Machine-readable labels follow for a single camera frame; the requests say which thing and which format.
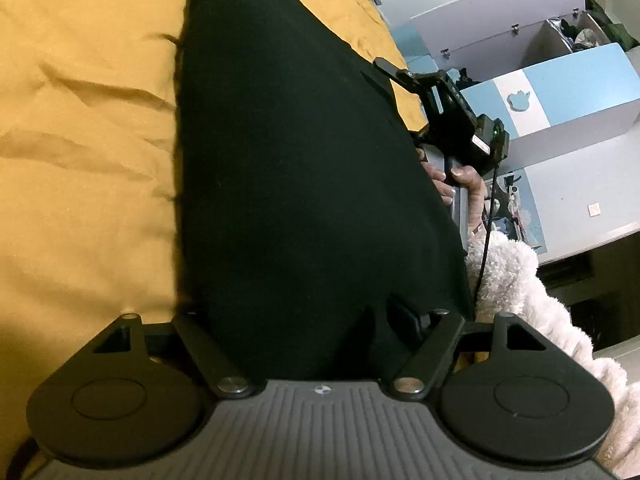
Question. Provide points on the black garment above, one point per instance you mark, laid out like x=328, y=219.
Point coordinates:
x=300, y=160

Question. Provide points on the dark green clothes pile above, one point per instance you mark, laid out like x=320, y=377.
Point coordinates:
x=617, y=20

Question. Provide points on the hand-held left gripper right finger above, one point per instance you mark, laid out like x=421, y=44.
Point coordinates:
x=402, y=317

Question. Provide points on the crumpled items in chest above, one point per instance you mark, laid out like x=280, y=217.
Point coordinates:
x=575, y=32

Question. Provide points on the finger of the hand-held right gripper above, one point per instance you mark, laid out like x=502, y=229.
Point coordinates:
x=400, y=71

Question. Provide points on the person's right hand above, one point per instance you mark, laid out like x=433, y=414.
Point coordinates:
x=472, y=185

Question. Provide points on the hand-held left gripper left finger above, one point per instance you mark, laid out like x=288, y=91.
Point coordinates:
x=200, y=335

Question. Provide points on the mustard yellow blanket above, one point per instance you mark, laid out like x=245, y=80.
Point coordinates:
x=75, y=160

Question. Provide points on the blue and white toy chest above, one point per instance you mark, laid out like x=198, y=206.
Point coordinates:
x=575, y=90

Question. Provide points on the dark clothes in chest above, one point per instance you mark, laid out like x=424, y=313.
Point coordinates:
x=462, y=77

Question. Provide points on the small white square tag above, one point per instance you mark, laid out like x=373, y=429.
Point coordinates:
x=595, y=208

